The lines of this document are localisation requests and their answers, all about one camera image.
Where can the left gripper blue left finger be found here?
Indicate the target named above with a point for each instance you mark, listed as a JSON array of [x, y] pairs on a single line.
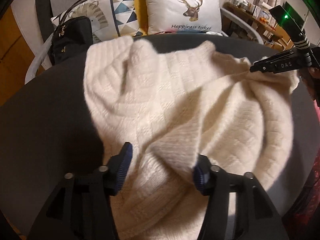
[[118, 166]]

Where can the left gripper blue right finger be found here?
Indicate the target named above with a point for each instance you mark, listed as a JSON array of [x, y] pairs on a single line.
[[201, 175]]

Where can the white knitted sweater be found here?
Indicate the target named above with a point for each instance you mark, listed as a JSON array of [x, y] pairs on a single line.
[[174, 107]]

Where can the wooden side table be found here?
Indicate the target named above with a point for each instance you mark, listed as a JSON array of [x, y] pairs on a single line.
[[274, 37]]

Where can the black television screen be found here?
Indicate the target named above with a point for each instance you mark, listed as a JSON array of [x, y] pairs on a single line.
[[301, 21]]

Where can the black handbag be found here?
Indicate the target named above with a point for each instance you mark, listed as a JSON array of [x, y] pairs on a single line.
[[70, 39]]

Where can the deer print white cushion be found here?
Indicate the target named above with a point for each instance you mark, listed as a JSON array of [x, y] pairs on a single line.
[[183, 16]]

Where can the geometric triangle pattern cushion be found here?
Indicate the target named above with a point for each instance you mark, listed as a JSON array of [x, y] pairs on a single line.
[[109, 18]]

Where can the grey yellow blue sofa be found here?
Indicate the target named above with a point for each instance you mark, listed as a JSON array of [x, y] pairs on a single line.
[[46, 9]]

